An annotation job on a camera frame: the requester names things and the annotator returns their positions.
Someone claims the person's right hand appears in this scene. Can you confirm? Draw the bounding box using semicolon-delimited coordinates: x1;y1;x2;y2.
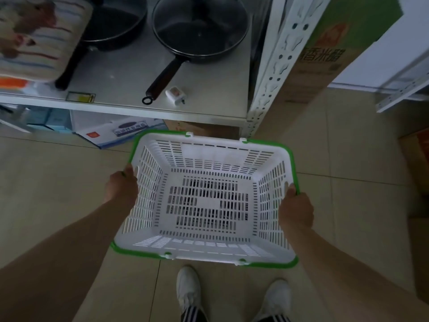
278;183;315;233

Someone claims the person's left hand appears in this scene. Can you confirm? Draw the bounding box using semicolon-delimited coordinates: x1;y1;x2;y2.
103;164;139;210

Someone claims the white green-rimmed shopping basket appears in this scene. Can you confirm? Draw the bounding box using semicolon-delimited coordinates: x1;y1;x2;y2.
110;129;300;269

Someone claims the person's right forearm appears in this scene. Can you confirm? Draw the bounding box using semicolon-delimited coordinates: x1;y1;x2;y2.
284;227;429;322

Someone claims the person's left forearm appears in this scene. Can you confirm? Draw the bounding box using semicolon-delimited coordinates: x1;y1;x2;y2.
0;198;132;322

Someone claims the white and blue product box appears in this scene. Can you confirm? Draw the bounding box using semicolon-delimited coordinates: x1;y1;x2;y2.
73;110;168;150

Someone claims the flat brown cardboard box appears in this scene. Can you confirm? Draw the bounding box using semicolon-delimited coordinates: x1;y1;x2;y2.
164;119;240;141

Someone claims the small white tag device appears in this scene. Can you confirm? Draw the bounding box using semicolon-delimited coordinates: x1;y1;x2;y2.
165;86;187;106

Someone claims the shelf price label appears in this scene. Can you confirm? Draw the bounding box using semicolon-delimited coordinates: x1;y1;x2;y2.
66;92;96;104

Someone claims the white metal shelf unit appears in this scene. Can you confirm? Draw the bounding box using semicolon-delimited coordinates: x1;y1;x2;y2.
0;0;332;139

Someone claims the light blue product box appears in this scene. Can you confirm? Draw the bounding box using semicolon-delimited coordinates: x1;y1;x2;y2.
25;107;72;134

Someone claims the person's right white shoe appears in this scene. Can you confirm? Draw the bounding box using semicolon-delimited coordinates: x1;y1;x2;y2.
252;279;291;322

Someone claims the person's white shoe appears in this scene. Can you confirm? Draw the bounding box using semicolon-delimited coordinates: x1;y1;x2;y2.
176;266;206;322
252;279;291;322

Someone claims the person's left white shoe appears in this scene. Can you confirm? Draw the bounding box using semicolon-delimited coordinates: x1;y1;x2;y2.
176;266;206;322

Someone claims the green and brown cardboard box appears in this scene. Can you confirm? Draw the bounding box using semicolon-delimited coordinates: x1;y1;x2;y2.
260;0;404;139

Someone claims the orange packet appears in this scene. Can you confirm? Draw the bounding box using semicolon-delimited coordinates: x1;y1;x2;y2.
0;76;32;91

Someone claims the black frying pan glass lid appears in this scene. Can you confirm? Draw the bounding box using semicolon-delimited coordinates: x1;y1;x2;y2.
142;0;251;105

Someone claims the striped folded cloth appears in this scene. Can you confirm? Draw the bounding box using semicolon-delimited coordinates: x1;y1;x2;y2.
0;0;94;82

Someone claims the white metal shelf rail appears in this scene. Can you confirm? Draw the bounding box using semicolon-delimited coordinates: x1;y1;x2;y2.
375;52;429;113

